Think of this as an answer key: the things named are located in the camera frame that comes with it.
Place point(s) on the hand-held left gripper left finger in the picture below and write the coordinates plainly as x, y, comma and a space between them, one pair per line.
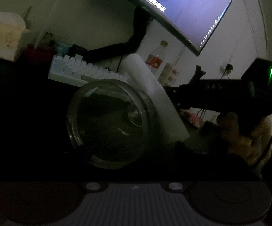
83, 152

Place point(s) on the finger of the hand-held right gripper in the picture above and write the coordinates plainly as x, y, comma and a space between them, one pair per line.
172, 96

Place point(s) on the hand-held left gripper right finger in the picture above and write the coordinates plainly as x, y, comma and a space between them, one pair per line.
181, 160

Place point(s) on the white paper tissue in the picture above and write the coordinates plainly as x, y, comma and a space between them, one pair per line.
159, 103

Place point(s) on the clear glass jar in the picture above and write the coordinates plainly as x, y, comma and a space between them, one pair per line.
107, 122

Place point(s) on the person's right hand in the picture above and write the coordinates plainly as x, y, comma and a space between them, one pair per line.
246, 141

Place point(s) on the red patterned snack packet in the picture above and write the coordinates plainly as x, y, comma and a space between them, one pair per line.
170, 74

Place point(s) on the red label drink bottle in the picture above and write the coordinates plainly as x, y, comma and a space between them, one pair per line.
155, 58

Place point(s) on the white backlit keyboard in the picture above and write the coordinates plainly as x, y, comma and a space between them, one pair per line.
84, 69

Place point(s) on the curved computer monitor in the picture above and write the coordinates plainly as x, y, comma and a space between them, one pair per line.
180, 7

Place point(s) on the red flat box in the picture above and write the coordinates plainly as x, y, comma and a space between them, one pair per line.
39, 54

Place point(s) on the beige tissue box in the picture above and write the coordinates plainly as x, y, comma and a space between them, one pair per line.
3, 35

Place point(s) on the black wall plug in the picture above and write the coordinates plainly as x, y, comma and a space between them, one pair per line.
227, 67

